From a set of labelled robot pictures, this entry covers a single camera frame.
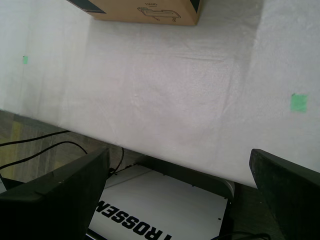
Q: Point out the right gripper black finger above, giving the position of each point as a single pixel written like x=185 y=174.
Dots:
x=295 y=200
x=55 y=207

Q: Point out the brown cardboard box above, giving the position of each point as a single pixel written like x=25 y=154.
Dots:
x=120 y=10

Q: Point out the faint green tape mark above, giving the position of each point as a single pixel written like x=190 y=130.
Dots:
x=25 y=60
x=299 y=102

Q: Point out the white Trossen mobile base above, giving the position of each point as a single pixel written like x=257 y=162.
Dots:
x=162 y=200

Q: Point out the dark desk with white cover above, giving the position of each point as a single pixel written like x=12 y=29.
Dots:
x=162 y=87

